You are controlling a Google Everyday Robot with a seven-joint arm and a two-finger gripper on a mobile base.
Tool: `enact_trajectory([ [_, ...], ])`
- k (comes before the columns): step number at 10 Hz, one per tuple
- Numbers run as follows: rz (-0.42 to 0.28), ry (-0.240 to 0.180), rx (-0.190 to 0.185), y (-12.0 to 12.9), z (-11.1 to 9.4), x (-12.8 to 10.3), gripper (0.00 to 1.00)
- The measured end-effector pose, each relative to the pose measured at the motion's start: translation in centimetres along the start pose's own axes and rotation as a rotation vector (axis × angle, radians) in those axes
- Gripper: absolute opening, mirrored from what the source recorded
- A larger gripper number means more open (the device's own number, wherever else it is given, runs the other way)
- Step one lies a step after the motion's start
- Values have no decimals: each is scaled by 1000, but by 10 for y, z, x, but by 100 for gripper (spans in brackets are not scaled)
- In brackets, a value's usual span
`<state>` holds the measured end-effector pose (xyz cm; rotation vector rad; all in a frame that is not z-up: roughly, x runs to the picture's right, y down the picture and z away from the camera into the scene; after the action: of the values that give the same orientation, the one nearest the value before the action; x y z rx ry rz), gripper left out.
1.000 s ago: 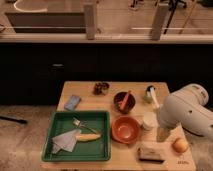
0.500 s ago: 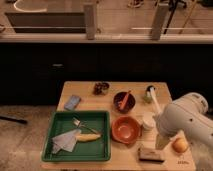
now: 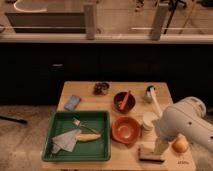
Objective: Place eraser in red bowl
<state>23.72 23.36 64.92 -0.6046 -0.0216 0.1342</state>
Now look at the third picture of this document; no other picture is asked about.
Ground red bowl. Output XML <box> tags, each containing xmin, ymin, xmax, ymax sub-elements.
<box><xmin>111</xmin><ymin>116</ymin><xmax>141</xmax><ymax>144</ymax></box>

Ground green plastic tray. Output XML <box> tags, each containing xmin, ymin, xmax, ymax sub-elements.
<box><xmin>42</xmin><ymin>111</ymin><xmax>111</xmax><ymax>162</ymax></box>

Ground red spoon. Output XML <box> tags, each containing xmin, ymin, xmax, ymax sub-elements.
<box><xmin>119</xmin><ymin>90</ymin><xmax>131</xmax><ymax>110</ymax></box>

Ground white brush with black tip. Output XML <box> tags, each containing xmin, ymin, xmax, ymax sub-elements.
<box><xmin>149</xmin><ymin>86</ymin><xmax>162</xmax><ymax>117</ymax></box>

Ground black object on floor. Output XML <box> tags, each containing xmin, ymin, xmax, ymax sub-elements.
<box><xmin>0</xmin><ymin>115</ymin><xmax>28</xmax><ymax>124</ymax></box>

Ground wooden table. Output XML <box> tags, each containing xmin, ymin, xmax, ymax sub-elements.
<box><xmin>42</xmin><ymin>81</ymin><xmax>196</xmax><ymax>171</ymax></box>

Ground silver fork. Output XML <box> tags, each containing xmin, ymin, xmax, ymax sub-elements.
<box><xmin>73</xmin><ymin>118</ymin><xmax>99</xmax><ymax>134</ymax></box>

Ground white cup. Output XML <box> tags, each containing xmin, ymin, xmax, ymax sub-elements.
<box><xmin>142</xmin><ymin>112</ymin><xmax>158</xmax><ymax>132</ymax></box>

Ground blue sponge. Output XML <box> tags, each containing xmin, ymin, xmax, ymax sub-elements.
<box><xmin>64</xmin><ymin>95</ymin><xmax>81</xmax><ymax>111</ymax></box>

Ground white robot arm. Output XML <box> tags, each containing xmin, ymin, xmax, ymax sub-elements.
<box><xmin>155</xmin><ymin>96</ymin><xmax>213</xmax><ymax>153</ymax></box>

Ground yellow banana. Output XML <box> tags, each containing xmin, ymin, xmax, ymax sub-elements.
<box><xmin>76</xmin><ymin>134</ymin><xmax>101</xmax><ymax>142</ymax></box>

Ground grey cloth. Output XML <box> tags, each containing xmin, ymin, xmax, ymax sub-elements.
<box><xmin>52</xmin><ymin>129</ymin><xmax>81</xmax><ymax>154</ymax></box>

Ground orange fruit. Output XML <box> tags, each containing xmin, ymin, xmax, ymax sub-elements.
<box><xmin>172</xmin><ymin>136</ymin><xmax>189</xmax><ymax>153</ymax></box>

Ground white whiteboard eraser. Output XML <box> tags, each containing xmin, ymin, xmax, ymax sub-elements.
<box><xmin>138</xmin><ymin>145</ymin><xmax>165</xmax><ymax>163</ymax></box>

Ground dark brown bowl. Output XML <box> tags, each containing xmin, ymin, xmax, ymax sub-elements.
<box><xmin>113</xmin><ymin>92</ymin><xmax>136</xmax><ymax>114</ymax></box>

